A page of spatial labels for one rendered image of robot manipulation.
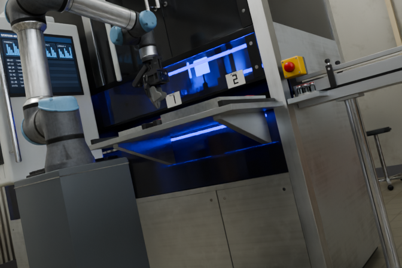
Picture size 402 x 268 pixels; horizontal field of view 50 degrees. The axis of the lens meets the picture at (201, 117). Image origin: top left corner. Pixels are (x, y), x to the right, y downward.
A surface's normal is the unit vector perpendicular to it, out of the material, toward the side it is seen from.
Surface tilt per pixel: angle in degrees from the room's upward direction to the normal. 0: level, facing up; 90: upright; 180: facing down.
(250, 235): 90
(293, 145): 90
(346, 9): 90
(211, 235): 90
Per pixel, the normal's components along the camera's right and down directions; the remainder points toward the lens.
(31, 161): 0.76, -0.22
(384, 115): -0.61, 0.07
